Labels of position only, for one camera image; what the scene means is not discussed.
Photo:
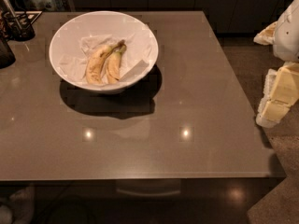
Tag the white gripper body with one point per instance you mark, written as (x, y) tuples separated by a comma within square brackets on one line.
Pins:
[(288, 36)]

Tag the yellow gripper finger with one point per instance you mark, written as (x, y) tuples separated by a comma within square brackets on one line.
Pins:
[(280, 93), (266, 36)]

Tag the yellow banana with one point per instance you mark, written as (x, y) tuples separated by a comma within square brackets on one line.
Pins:
[(114, 65), (96, 63)]

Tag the white ceramic bowl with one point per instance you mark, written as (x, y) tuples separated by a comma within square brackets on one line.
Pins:
[(66, 41)]

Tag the white paper napkin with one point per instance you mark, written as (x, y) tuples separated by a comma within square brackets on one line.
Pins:
[(139, 49)]

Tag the dark round container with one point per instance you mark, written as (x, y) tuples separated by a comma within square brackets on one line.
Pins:
[(7, 57)]

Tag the white stick in holder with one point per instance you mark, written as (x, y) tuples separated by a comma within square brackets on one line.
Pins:
[(11, 10)]

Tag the black wire pen holder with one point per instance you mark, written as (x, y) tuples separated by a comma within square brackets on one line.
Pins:
[(27, 31)]

